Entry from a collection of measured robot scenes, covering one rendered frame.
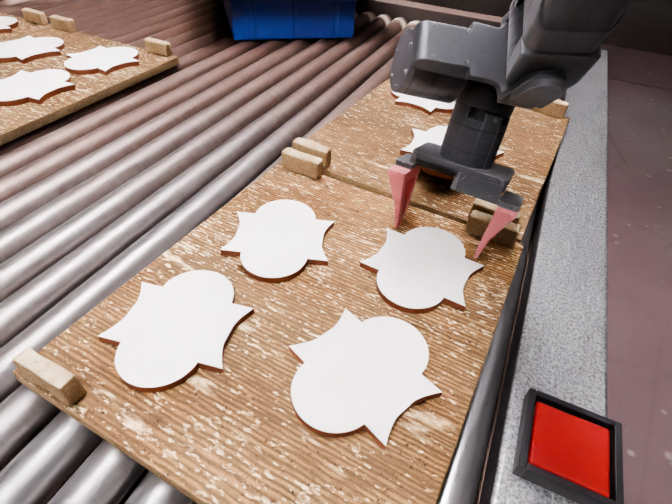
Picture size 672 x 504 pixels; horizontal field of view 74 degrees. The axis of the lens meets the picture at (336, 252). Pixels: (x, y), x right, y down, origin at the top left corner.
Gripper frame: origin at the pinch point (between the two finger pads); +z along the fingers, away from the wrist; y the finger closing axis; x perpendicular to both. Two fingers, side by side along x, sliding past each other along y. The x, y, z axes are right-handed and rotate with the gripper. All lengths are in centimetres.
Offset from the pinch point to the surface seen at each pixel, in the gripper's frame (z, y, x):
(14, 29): -2, -105, 19
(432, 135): -7.2, -7.9, 17.9
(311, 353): 6.7, -4.4, -20.2
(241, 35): -10, -65, 47
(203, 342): 8.1, -13.2, -24.0
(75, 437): 14.1, -17.5, -33.5
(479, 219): -2.3, 3.5, 3.5
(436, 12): -26, -33, 92
